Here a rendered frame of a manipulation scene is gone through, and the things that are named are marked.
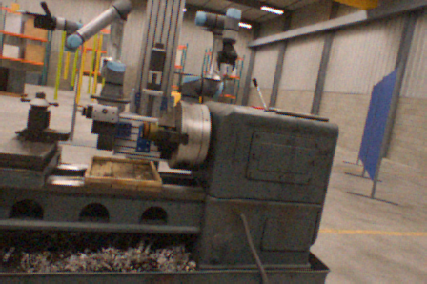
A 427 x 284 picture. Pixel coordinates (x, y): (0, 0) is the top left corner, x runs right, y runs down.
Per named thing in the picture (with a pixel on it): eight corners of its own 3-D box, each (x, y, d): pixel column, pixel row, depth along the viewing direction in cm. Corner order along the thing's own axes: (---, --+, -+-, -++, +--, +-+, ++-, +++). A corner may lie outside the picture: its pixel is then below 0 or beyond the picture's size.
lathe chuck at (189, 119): (180, 153, 169) (193, 96, 160) (192, 183, 140) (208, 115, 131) (163, 152, 166) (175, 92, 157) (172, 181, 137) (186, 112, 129)
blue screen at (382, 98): (342, 161, 947) (358, 82, 927) (372, 168, 919) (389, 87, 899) (346, 192, 562) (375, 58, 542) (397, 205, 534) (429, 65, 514)
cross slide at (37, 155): (60, 145, 155) (61, 135, 155) (40, 169, 115) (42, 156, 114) (21, 141, 150) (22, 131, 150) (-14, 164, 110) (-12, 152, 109)
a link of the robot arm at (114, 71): (106, 81, 198) (109, 59, 197) (102, 80, 210) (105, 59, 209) (125, 84, 205) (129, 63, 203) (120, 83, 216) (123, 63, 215)
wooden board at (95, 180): (152, 168, 165) (152, 160, 164) (161, 192, 131) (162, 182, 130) (90, 162, 155) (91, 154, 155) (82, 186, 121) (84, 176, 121)
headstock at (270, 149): (280, 176, 197) (293, 114, 193) (330, 206, 152) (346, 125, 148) (187, 168, 178) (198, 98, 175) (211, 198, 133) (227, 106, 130)
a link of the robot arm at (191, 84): (180, 93, 220) (183, 73, 219) (199, 96, 222) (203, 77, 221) (180, 93, 208) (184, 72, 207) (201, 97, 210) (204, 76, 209)
